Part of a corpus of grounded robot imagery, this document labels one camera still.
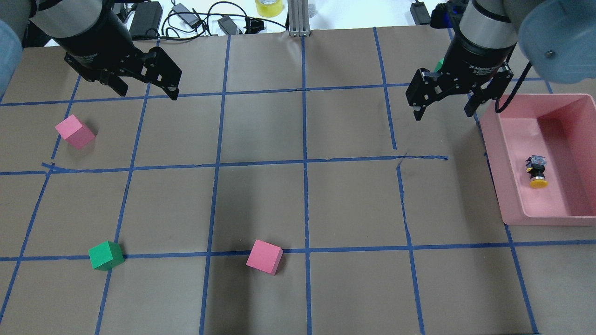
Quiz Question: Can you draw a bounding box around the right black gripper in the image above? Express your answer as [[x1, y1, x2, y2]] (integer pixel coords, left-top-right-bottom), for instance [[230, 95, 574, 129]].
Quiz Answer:
[[405, 47, 513, 121]]

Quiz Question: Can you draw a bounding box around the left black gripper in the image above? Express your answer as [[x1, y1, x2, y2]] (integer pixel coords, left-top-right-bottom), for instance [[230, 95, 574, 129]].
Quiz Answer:
[[64, 40, 182, 101]]

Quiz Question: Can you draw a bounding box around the yellow push button switch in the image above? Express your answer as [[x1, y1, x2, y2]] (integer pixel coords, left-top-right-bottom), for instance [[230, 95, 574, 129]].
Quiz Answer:
[[525, 155, 549, 189]]

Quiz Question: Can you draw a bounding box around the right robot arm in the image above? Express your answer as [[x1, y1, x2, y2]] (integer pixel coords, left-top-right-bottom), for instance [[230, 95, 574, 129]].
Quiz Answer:
[[405, 0, 596, 121]]

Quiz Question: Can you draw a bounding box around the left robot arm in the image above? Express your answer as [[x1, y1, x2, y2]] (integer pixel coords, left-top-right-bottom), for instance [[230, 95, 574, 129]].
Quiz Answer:
[[0, 0, 182, 101]]

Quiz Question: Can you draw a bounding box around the pink cube near left arm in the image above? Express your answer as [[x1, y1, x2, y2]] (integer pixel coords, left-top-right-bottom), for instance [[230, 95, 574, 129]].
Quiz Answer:
[[55, 115, 96, 150]]

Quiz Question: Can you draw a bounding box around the green cube near bin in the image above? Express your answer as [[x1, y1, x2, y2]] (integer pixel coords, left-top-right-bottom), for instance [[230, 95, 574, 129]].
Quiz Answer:
[[433, 59, 444, 72]]

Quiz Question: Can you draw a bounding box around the black power adapter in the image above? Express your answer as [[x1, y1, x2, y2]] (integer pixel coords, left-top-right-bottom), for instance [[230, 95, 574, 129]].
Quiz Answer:
[[129, 1, 163, 40]]

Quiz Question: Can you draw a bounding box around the pink plastic bin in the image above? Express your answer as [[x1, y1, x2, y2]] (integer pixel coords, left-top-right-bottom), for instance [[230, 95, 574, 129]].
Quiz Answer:
[[480, 94, 596, 226]]

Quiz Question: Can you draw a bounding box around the yellow tape roll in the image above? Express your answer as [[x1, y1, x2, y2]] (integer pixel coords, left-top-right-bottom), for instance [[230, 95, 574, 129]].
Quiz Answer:
[[255, 0, 284, 18]]

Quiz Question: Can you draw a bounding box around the green cube centre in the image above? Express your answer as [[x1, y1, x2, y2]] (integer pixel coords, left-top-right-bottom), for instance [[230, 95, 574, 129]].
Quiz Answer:
[[88, 241, 125, 271]]

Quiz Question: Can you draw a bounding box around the pink cube centre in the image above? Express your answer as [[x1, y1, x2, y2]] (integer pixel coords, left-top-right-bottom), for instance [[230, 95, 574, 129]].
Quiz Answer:
[[246, 239, 283, 275]]

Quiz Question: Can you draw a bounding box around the black cables bundle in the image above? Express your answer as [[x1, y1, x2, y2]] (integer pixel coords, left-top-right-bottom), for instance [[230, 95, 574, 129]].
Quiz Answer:
[[161, 1, 289, 42]]

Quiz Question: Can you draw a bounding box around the aluminium frame post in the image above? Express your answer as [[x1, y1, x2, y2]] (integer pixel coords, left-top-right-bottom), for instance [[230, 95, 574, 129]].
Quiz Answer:
[[287, 0, 311, 37]]

